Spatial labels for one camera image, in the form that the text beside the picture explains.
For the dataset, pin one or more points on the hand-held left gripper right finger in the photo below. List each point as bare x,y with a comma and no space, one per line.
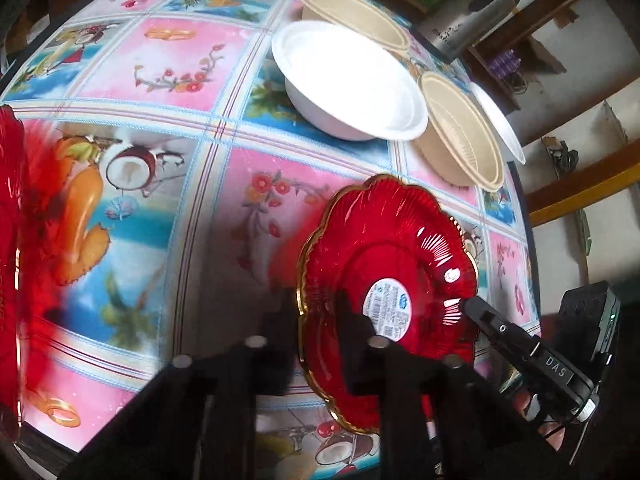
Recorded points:
352,325

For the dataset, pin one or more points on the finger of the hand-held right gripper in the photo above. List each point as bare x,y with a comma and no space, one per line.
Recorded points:
495,325

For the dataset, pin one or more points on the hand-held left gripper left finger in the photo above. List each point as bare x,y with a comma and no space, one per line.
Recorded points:
280,320

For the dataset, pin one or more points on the red gold-rimmed plastic plate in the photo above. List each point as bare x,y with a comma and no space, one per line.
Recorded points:
400,245

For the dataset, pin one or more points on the white bowl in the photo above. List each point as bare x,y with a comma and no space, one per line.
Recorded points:
350,80

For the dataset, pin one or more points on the person's right hand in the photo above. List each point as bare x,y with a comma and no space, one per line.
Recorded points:
526,402

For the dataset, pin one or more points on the wooden shelf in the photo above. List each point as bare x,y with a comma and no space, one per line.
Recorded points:
580,202

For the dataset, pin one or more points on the white plate at edge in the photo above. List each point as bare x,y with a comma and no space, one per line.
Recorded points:
505,130

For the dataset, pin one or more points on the beige ribbed bowl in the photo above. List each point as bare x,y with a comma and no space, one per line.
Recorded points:
460,130
360,15

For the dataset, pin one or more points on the printed fruit tablecloth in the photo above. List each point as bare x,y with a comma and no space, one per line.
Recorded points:
175,85

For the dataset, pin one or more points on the red glass plate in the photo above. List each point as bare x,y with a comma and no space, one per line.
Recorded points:
10,210

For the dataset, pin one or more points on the stainless steel thermos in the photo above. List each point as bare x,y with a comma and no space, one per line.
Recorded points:
465,20

